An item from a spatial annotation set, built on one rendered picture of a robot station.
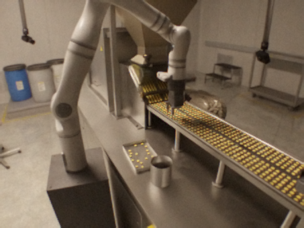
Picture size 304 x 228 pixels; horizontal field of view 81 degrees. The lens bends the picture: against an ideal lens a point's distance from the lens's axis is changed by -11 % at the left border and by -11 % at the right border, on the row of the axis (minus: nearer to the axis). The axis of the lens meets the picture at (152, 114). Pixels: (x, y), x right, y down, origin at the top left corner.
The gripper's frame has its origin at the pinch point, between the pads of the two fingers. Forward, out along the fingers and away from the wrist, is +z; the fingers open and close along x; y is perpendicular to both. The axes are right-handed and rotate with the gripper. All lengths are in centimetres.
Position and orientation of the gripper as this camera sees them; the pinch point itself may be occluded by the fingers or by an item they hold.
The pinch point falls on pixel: (170, 117)
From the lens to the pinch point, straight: 88.9
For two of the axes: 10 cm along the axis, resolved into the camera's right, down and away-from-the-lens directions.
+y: 9.4, -1.4, 3.0
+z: 0.0, 9.1, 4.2
